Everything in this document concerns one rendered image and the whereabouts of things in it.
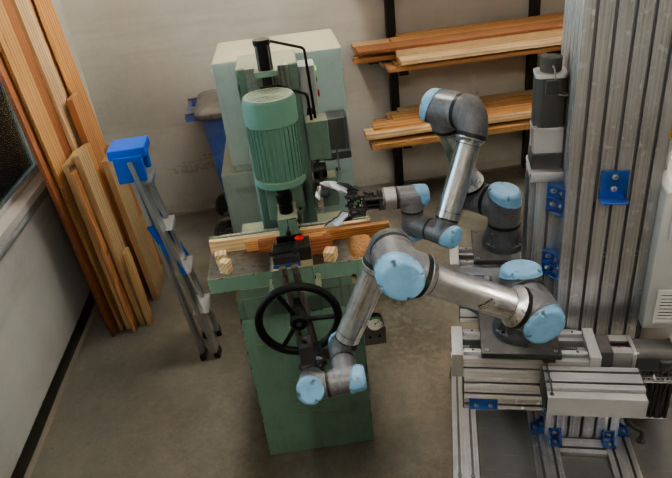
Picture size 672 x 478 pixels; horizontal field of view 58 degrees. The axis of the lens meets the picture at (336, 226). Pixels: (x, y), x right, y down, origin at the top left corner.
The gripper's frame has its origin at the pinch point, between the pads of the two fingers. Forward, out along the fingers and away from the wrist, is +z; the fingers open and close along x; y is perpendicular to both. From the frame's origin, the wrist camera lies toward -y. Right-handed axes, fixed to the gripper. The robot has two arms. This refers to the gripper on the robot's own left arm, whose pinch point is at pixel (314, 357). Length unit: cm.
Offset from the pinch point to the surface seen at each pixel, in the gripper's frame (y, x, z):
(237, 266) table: -33.7, -22.2, 15.1
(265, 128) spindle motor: -76, -1, -6
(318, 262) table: -29.9, 6.5, 12.3
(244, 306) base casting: -19.2, -22.5, 16.2
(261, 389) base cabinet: 15.5, -25.5, 35.8
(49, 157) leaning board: -99, -114, 87
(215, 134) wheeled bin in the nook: -112, -49, 172
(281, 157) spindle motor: -67, 1, -1
